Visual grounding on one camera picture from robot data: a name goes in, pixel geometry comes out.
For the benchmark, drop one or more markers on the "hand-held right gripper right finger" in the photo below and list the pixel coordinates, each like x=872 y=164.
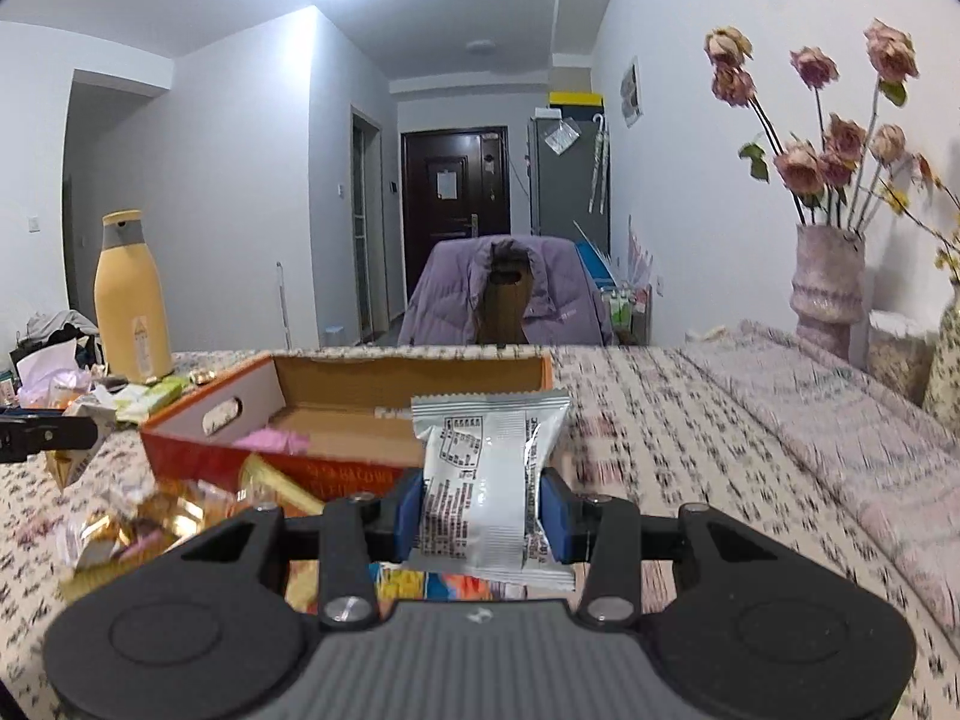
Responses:
x=555 y=517

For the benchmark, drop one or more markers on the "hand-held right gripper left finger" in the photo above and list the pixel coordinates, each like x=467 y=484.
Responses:
x=409 y=517

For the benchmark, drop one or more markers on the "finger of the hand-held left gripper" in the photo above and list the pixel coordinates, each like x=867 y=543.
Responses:
x=52 y=433

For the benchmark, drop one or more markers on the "gold snack packet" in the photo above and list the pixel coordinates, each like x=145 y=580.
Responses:
x=71 y=469

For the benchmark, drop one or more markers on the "white snack packet black print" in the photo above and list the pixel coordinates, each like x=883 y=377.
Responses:
x=480 y=495

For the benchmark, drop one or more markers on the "orange cardboard box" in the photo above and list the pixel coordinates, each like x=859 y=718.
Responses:
x=337 y=390

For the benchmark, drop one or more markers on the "white tissue paper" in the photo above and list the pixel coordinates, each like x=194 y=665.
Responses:
x=45 y=364

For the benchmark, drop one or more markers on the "colourful snack packets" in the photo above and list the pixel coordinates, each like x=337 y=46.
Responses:
x=442 y=583

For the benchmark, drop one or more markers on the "pile of clothes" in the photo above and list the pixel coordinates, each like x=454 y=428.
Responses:
x=56 y=326

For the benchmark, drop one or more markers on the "pile of gold snack packets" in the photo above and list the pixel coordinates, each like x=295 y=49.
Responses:
x=165 y=510

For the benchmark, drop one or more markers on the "printed tablecloth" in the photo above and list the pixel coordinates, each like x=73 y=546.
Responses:
x=675 y=427

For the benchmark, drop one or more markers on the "yellow thermos bottle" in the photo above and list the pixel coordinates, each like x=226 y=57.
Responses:
x=133 y=300

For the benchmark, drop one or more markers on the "pink snack packet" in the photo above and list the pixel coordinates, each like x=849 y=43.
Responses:
x=270 y=440

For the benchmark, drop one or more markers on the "small gold wrapped snack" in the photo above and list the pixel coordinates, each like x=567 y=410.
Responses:
x=202 y=375

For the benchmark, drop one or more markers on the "wooden chair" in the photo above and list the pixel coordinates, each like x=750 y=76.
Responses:
x=504 y=311

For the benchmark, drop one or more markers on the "green and white cartons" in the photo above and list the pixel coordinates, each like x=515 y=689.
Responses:
x=626 y=309

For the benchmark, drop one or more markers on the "purple puffer jacket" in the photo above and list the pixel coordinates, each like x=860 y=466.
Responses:
x=442 y=292

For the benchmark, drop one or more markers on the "white mop pole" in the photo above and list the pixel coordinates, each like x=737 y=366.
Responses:
x=283 y=307

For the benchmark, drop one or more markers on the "glass sliding door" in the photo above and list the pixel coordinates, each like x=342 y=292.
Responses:
x=364 y=240

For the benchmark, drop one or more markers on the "folded pink cloth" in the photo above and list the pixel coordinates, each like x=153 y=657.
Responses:
x=825 y=405

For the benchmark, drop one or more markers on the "dark brown entrance door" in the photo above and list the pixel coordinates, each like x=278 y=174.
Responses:
x=420 y=225

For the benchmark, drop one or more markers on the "grey refrigerator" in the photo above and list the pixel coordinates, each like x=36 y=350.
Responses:
x=570 y=195

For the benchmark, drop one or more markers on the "paper notice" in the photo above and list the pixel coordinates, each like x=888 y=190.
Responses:
x=447 y=185

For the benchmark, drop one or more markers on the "white folded umbrella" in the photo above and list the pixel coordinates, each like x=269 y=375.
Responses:
x=598 y=165

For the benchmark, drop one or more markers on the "pink textured vase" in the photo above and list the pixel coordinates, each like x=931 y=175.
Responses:
x=829 y=285

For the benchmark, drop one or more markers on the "clear plastic bag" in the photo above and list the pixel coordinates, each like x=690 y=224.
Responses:
x=561 y=139

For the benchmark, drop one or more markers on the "glass jar of grains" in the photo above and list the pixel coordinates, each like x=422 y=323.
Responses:
x=900 y=360

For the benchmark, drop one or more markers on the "patterned cream vase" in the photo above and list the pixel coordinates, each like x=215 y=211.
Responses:
x=945 y=375

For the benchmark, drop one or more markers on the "yellow and black box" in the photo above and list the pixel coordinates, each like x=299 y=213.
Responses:
x=576 y=100

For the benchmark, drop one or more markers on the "bunch of dried roses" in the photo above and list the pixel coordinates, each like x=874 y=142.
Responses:
x=802 y=165

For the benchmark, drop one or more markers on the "round ceiling lamp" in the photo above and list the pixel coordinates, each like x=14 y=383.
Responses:
x=481 y=46

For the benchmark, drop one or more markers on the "pink wall decoration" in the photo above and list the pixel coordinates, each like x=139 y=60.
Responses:
x=639 y=251

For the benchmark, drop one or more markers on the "wall poster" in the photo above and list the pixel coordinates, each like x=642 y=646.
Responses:
x=632 y=90

